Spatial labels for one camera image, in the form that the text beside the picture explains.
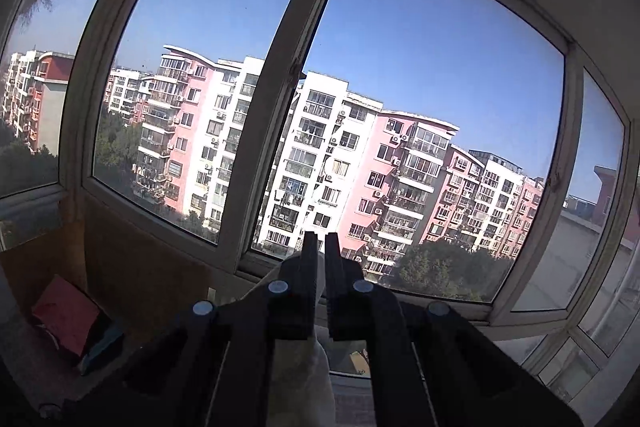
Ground black folded garment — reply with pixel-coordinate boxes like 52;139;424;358
75;309;114;360

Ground white window frame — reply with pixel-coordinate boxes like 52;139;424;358
0;0;640;403

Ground white shirt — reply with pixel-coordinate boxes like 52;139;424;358
239;251;337;427

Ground blue folded garment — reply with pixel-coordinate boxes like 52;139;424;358
79;324;124;376

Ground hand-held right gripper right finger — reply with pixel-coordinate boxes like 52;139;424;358
325;232;584;427

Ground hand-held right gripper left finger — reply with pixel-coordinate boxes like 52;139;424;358
60;231;319;427

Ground wooden cabinet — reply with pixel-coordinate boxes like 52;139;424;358
0;194;242;358

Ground pink folded garment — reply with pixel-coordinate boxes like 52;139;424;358
31;275;103;358

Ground pink and white apartment buildings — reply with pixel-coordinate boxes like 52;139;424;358
1;44;546;288

